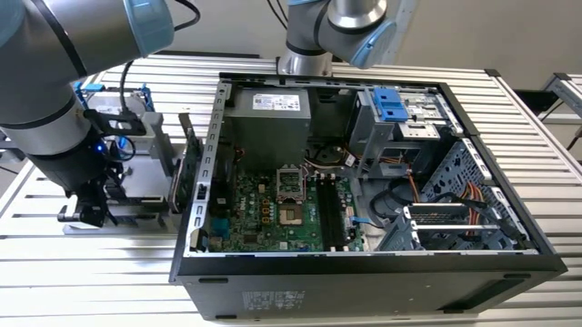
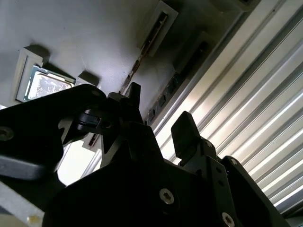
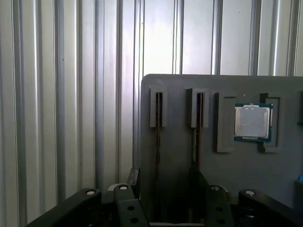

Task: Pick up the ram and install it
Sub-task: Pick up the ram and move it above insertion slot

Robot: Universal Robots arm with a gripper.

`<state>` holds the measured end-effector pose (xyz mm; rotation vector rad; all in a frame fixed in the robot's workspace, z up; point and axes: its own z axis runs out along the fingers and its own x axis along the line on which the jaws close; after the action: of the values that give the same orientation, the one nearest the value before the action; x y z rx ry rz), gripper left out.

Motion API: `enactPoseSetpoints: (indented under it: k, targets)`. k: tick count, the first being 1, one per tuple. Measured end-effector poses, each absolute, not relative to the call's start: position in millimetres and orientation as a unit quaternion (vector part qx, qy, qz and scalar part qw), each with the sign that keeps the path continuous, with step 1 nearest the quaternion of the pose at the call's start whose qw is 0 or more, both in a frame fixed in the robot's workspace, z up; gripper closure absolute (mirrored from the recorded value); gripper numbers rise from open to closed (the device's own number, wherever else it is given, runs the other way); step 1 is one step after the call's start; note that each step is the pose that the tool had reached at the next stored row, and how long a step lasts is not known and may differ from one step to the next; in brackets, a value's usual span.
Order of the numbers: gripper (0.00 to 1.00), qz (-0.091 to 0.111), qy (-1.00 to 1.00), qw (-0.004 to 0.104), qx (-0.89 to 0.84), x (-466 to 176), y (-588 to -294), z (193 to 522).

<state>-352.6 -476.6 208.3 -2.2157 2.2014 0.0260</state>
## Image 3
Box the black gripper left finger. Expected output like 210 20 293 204
23 166 150 227

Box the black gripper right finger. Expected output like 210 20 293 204
198 172 303 227

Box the RAM memory stick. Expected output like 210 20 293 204
189 93 204 224
155 92 164 224

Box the grey parts rack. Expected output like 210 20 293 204
140 73 303 227

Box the silver CPU chip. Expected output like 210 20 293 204
233 103 273 142

